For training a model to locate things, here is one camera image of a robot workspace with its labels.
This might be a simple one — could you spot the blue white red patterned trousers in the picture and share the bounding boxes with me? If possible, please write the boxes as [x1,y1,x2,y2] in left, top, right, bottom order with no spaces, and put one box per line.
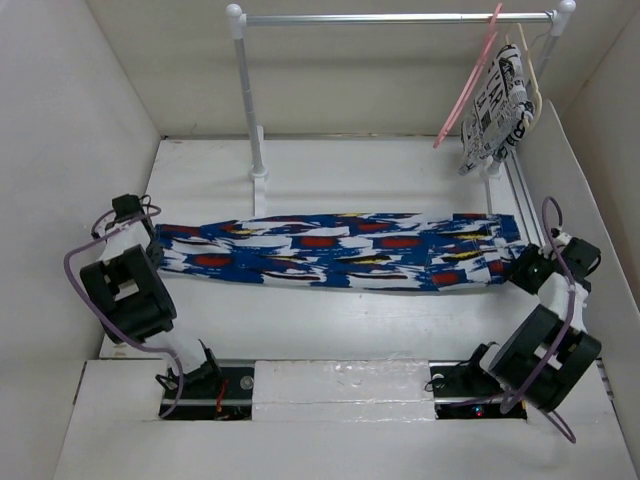
[156,213,526,293]

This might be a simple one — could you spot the pink plastic hanger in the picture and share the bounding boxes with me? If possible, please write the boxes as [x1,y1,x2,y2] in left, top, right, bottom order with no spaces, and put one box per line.
[428,2,504,147]

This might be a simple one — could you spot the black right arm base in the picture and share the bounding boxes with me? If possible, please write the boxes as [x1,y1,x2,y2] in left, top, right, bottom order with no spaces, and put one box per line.
[424,342,527,420]

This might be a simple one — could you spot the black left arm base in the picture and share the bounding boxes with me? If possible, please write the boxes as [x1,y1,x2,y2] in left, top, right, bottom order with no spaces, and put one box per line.
[156,347,255,421]

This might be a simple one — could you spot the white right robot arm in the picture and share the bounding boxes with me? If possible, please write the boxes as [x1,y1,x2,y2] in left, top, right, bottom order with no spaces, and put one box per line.
[462,229,602,414]

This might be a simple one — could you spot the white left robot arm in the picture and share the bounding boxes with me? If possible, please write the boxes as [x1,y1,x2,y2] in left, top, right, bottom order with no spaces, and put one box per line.
[80,194,224,397]

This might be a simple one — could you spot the cream plastic hanger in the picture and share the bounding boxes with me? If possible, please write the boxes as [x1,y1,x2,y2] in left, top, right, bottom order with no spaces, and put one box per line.
[498,24,542,140]

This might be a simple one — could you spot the black white printed garment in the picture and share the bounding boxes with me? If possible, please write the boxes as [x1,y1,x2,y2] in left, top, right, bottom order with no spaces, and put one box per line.
[458,44,535,176]

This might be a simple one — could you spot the white foam front board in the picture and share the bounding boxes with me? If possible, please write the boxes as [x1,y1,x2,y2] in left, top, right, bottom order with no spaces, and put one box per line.
[252,359,435,423]

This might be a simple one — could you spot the white metal clothes rack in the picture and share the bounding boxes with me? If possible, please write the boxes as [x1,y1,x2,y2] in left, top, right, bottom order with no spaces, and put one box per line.
[225,1,577,217]

